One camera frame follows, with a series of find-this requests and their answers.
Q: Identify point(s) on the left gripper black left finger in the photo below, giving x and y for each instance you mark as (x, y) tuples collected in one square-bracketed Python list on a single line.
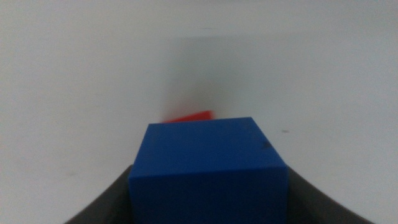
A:
[(112, 208)]

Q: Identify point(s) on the red cube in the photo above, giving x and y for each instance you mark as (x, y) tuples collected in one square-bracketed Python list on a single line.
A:
[(196, 117)]

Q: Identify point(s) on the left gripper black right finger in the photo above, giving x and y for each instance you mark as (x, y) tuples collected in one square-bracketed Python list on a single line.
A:
[(311, 208)]

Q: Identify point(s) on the blue cube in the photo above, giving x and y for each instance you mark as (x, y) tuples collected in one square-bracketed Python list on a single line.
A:
[(208, 168)]

